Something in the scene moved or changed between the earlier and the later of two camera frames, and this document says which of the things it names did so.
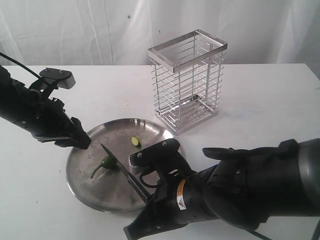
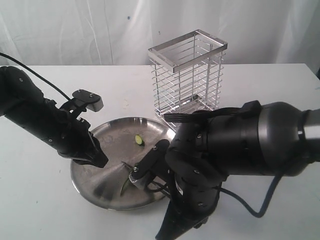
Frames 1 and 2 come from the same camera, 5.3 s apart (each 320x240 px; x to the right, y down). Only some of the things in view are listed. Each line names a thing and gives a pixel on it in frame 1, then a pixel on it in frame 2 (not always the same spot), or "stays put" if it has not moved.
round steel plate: (95, 177) stays put
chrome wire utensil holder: (186, 72) stays put
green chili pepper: (108, 162) → (121, 191)
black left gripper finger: (78, 138) → (93, 154)
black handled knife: (139, 189) → (127, 165)
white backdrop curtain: (120, 32) stays put
